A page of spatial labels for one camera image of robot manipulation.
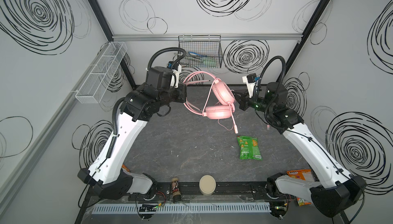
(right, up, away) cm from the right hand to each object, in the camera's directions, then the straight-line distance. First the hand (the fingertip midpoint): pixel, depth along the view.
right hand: (231, 91), depth 68 cm
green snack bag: (+14, -31, +17) cm, 38 cm away
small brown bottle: (-25, -48, +4) cm, 54 cm away
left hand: (-19, +1, -5) cm, 20 cm away
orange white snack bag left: (-54, -40, +12) cm, 68 cm away
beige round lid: (-10, -44, +3) cm, 45 cm away
